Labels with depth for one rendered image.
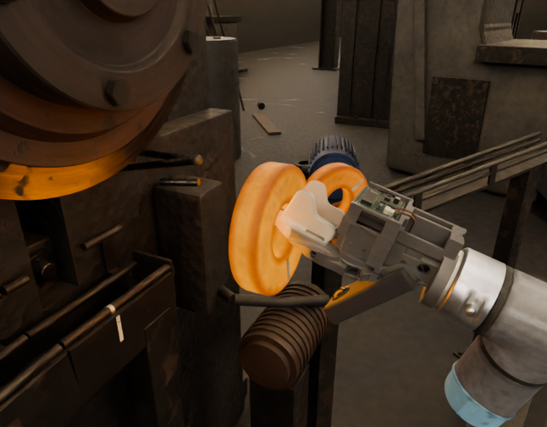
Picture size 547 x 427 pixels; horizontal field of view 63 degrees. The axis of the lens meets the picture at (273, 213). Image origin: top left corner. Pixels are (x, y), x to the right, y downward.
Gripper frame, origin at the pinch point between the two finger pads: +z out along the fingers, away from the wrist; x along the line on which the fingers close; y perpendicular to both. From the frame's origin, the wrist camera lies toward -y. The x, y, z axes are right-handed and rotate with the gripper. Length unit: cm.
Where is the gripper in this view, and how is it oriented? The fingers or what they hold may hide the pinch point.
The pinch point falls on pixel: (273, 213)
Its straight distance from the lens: 52.5
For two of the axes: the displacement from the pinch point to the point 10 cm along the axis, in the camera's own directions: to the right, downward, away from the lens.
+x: -4.3, 3.6, -8.3
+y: 2.5, -8.4, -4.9
